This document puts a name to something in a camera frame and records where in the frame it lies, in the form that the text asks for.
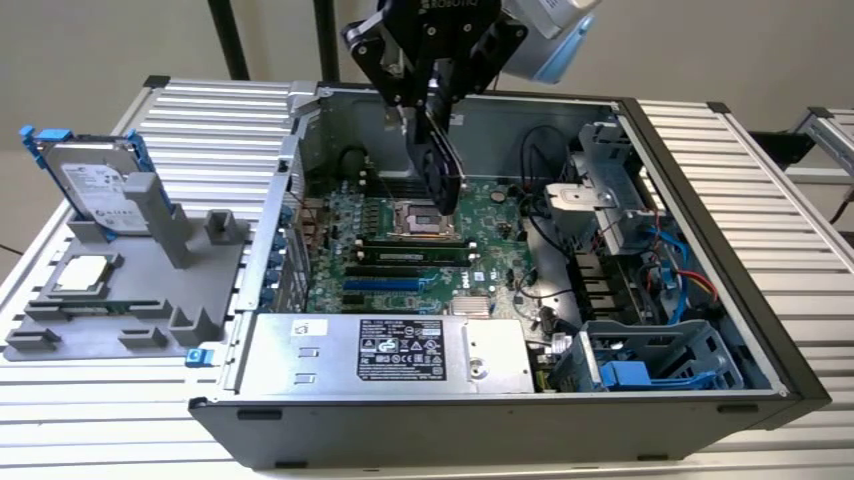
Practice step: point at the blue expansion slot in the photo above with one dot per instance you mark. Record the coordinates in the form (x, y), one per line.
(383, 285)

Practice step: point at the CPU socket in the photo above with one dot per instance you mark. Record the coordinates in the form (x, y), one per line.
(410, 222)

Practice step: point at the blue case latch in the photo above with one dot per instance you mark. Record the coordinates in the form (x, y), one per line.
(199, 358)

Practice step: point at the green motherboard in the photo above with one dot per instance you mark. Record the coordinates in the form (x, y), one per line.
(494, 235)

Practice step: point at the grey plastic disk bay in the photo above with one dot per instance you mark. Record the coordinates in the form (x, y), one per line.
(641, 340)

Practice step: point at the black metal post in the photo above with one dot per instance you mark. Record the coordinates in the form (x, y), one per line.
(230, 40)
(326, 40)

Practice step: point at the metal drive cage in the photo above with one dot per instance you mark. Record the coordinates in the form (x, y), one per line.
(621, 200)

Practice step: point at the blue slot latch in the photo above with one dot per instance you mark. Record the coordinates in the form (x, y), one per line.
(270, 278)
(279, 242)
(267, 295)
(274, 261)
(287, 215)

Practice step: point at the grey parts rack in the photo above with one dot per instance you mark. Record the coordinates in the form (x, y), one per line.
(134, 300)

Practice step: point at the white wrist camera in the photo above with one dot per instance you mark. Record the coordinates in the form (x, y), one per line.
(554, 22)

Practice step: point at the silver CPU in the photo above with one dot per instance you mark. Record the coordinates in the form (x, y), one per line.
(82, 274)

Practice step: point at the white barcode sticker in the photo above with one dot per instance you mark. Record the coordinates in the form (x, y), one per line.
(458, 120)

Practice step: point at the hard disk in blue carrier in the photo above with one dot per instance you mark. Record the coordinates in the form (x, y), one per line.
(87, 185)

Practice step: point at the black grey PC case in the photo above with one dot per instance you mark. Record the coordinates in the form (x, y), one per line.
(467, 430)

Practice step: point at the coin cell battery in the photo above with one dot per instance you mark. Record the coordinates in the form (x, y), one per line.
(498, 195)

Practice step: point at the aluminium frame rail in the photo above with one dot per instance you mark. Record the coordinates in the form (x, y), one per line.
(828, 125)

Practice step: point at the silver chipset heat sink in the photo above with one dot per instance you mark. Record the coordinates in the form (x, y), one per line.
(474, 306)

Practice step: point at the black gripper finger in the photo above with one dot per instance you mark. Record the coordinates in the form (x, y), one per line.
(374, 60)
(494, 60)

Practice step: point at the silver power supply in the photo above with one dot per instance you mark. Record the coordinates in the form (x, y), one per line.
(334, 360)

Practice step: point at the blue drive carrier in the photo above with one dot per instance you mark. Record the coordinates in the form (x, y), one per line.
(624, 375)

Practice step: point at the green RAM stick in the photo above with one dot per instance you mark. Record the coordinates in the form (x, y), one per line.
(407, 257)

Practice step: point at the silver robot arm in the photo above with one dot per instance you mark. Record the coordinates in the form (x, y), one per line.
(568, 55)

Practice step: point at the long black expansion slot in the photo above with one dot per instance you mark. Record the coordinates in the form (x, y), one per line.
(387, 272)

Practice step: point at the short black expansion slot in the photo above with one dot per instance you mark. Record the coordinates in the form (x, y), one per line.
(354, 298)

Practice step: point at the graphics card with black cooler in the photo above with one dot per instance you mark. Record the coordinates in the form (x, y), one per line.
(441, 185)

